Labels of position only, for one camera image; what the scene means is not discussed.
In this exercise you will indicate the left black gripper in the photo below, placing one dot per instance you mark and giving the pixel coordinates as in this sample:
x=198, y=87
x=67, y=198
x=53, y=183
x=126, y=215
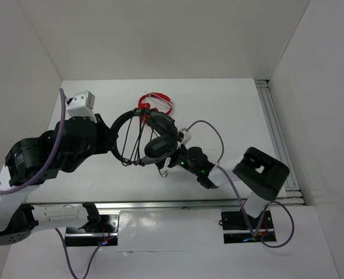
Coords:
x=103, y=131

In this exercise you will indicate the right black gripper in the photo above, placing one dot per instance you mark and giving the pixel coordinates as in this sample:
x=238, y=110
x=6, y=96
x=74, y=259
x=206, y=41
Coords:
x=173, y=163

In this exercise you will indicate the black headset with microphone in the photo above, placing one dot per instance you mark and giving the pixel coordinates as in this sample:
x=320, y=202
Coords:
x=162, y=143

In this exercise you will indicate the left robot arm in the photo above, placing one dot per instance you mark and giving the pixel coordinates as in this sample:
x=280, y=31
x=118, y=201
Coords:
x=33, y=161

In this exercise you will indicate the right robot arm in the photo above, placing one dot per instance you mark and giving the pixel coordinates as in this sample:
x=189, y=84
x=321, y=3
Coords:
x=263, y=174

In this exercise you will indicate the red headphones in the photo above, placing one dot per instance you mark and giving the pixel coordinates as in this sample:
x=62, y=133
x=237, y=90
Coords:
x=154, y=100

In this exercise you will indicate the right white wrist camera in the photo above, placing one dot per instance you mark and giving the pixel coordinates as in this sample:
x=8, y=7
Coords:
x=184, y=136

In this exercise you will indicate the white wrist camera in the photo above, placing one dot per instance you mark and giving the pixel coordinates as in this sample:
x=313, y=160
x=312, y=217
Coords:
x=184, y=136
x=82, y=105

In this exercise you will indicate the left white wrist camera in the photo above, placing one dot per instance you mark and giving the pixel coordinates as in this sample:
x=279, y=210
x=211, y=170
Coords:
x=82, y=105

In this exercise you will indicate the aluminium rail front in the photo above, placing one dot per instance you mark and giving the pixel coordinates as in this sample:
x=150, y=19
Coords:
x=155, y=205

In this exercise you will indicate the aluminium rail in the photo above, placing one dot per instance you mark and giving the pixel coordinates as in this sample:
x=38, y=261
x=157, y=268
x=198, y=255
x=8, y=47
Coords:
x=294, y=194
x=155, y=205

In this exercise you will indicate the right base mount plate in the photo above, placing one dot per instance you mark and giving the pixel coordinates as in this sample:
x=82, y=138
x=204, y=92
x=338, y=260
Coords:
x=235, y=229

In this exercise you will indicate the base mount plate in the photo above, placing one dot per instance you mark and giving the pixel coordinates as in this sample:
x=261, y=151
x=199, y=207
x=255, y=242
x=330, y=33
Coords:
x=105, y=233
x=235, y=229

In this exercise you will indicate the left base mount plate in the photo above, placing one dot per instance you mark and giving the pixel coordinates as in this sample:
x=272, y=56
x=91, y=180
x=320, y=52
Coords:
x=105, y=233

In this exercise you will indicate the aluminium rail right side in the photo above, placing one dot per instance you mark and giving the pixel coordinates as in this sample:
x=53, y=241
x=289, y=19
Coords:
x=294, y=194

